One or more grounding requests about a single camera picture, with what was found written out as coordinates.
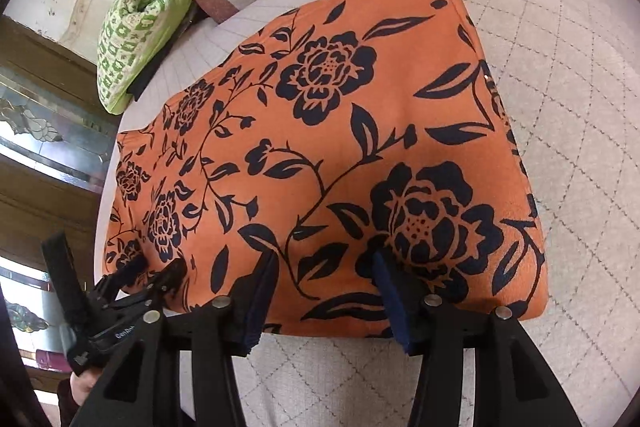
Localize purple object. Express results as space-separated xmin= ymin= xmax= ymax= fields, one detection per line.
xmin=34 ymin=348 xmax=73 ymax=374

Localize person's left forearm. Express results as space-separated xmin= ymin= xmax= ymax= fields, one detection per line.
xmin=56 ymin=377 xmax=83 ymax=427

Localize orange floral pants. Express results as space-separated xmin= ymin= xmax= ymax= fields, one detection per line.
xmin=102 ymin=0 xmax=548 ymax=340

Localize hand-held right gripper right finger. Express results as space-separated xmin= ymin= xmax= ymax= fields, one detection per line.
xmin=372 ymin=249 xmax=583 ymax=427

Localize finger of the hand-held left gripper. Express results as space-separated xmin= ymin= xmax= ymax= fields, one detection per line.
xmin=135 ymin=258 xmax=188 ymax=308
xmin=95 ymin=252 xmax=148 ymax=303

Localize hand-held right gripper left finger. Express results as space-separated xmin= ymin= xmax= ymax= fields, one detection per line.
xmin=70 ymin=249 xmax=281 ymax=427

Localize person's left hand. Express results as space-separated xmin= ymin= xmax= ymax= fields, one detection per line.
xmin=70 ymin=367 xmax=108 ymax=408

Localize green patterned blanket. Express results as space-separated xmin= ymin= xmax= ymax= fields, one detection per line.
xmin=96 ymin=0 xmax=201 ymax=114

